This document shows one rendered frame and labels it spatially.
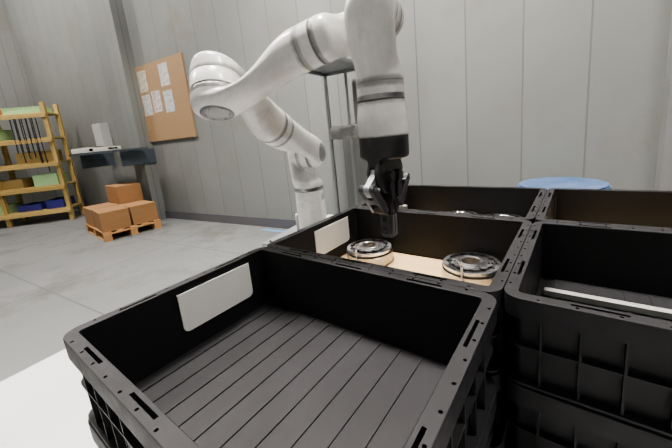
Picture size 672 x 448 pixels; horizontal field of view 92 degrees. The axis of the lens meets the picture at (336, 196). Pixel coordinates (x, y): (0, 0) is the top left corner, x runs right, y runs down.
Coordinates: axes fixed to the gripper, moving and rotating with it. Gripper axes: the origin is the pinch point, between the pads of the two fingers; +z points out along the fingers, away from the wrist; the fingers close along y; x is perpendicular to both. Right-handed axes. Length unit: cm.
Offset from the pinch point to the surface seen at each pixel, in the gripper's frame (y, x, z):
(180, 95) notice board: 198, 419, -85
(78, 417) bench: -36, 41, 27
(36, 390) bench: -39, 56, 27
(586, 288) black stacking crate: 18.9, -25.6, 14.0
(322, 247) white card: 6.7, 20.7, 9.2
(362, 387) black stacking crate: -17.9, -4.9, 14.1
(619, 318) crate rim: -7.8, -27.6, 3.9
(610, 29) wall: 253, -35, -64
